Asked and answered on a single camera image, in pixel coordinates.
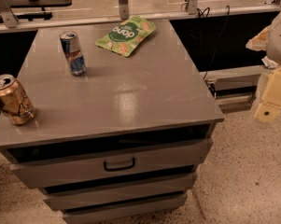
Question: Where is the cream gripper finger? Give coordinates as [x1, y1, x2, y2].
[253, 67, 281, 123]
[246, 26, 269, 51]

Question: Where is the blue silver redbull can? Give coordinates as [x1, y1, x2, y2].
[60, 31, 86, 76]

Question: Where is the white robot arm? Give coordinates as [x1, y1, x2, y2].
[246, 11, 281, 123]

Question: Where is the gold soda can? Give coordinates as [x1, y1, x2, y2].
[0, 74, 35, 125]

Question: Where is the white crumpled cloth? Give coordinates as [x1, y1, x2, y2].
[261, 56, 278, 69]

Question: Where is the green snack bag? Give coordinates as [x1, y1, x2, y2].
[95, 16, 156, 57]

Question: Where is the grey drawer cabinet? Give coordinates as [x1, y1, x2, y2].
[0, 21, 223, 224]

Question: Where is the dark tray table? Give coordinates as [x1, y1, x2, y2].
[7, 0, 72, 21]

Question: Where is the black cable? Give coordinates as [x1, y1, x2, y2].
[178, 0, 232, 80]

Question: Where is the black drawer handle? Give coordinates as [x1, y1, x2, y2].
[103, 158, 136, 172]

